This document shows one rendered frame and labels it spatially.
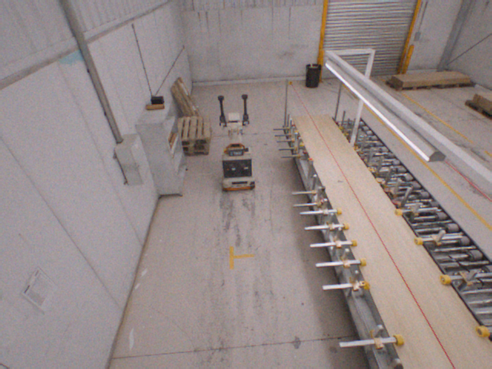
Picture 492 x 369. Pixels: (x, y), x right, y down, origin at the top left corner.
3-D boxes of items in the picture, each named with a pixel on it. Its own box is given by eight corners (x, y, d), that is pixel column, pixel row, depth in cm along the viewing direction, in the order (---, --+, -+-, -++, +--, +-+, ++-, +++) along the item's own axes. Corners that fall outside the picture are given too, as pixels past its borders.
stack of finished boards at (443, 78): (469, 82, 901) (471, 77, 890) (402, 87, 887) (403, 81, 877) (453, 75, 961) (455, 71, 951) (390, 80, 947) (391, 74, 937)
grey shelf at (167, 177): (158, 197, 510) (134, 124, 415) (167, 171, 581) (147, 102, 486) (182, 196, 512) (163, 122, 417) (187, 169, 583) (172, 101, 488)
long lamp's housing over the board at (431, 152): (427, 162, 182) (431, 152, 177) (325, 65, 371) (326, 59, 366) (443, 161, 182) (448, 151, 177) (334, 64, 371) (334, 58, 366)
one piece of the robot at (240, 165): (252, 181, 512) (250, 144, 461) (224, 184, 511) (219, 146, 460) (251, 171, 539) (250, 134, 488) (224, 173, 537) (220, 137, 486)
